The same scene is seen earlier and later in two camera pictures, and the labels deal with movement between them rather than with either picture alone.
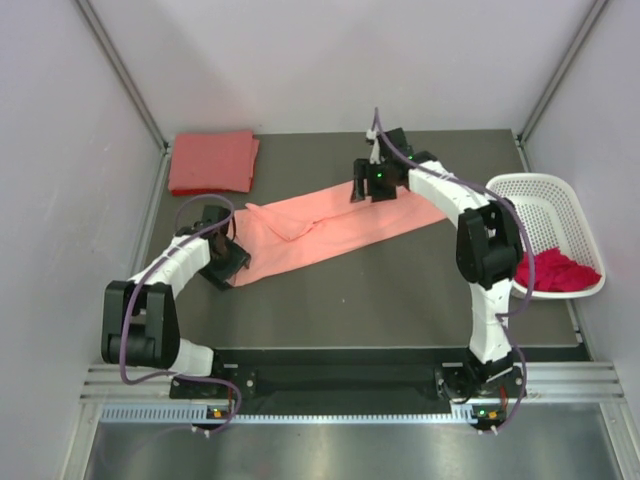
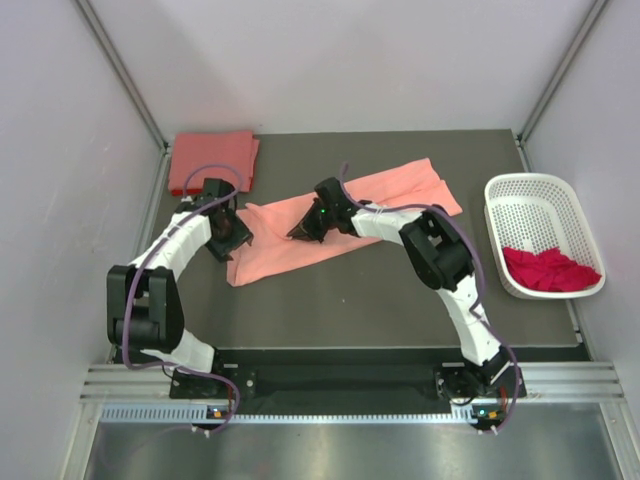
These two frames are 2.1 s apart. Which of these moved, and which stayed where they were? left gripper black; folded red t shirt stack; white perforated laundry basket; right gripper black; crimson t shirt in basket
Moved: right gripper black; left gripper black
Stayed: crimson t shirt in basket; white perforated laundry basket; folded red t shirt stack
